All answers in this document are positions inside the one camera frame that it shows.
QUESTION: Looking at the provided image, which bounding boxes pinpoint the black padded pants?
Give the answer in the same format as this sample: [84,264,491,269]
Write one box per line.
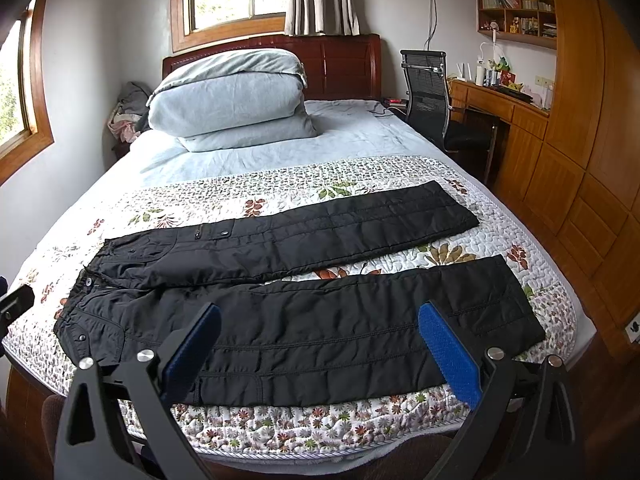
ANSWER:
[54,181,544,408]

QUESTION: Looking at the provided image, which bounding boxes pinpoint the floral quilted bedspread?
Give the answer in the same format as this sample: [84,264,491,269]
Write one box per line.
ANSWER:
[3,156,594,469]

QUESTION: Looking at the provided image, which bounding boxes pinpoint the wood-framed side window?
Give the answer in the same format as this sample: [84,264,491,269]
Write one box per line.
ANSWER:
[1,0,54,182]

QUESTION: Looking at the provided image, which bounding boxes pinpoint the pile of clothes by bed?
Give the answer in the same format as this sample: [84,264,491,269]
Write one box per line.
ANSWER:
[106,81,152,144]

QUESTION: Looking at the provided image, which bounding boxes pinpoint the wooden desk with drawers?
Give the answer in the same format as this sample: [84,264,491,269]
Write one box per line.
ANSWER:
[449,79,549,200]

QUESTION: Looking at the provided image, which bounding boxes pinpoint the folded light blue duvet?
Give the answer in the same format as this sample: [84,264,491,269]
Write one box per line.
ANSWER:
[146,48,317,153]

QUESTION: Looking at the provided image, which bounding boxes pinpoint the light blue bed sheet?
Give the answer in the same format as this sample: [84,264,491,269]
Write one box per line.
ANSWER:
[115,98,444,188]

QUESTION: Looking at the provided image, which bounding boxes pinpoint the black mesh office chair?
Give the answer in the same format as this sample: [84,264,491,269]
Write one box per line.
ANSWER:
[400,50,501,183]

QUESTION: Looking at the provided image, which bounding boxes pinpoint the dark wooden headboard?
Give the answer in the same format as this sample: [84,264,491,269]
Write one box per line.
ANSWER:
[163,34,382,101]

